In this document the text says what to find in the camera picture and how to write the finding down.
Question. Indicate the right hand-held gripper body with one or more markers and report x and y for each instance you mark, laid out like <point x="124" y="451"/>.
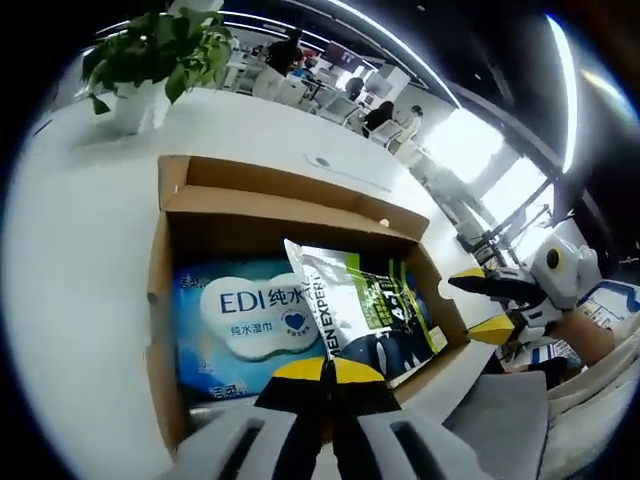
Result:
<point x="570" y="280"/>

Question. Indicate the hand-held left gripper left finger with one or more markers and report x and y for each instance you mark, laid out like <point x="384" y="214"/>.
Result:
<point x="290" y="395"/>

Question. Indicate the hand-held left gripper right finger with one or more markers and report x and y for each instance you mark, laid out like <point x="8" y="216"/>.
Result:
<point x="365" y="400"/>

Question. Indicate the blue wet wipes pack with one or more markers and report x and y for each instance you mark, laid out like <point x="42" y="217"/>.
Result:
<point x="240" y="320"/>

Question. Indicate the silver green pouch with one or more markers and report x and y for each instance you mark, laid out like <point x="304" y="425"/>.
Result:
<point x="360" y="310"/>

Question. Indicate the brown cardboard shoe box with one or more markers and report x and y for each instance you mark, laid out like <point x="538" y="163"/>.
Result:
<point x="260" y="205"/>

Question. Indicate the black metal stand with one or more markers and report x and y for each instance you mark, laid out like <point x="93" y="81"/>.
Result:
<point x="500" y="237"/>

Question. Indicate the blue white sign board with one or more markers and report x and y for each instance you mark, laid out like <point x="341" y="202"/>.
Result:
<point x="615" y="300"/>

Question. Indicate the grey office chair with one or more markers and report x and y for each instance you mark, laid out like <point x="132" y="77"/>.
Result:
<point x="500" y="420"/>

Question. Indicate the person's beige shirt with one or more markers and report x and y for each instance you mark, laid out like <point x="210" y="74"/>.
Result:
<point x="600" y="425"/>

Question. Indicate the group of white office chairs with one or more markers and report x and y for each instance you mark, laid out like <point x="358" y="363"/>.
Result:
<point x="340" y="107"/>

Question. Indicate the green plant in white pot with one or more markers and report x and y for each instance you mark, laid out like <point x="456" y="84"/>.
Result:
<point x="150" y="50"/>

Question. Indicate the dark wall screen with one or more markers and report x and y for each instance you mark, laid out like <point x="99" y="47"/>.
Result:
<point x="345" y="55"/>

